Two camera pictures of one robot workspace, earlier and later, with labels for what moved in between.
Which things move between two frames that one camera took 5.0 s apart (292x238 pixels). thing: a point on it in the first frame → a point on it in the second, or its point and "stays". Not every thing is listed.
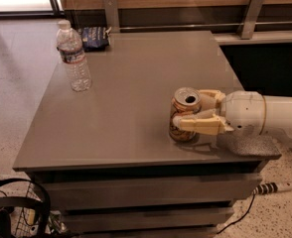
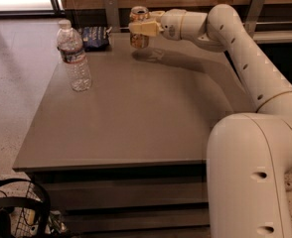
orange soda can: [185, 100] → [138, 14]
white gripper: [244, 111] → [171, 24]
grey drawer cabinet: [110, 168] stays
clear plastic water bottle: [69, 45] stays
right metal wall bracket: [254, 4] stays
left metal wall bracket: [111, 13] stays
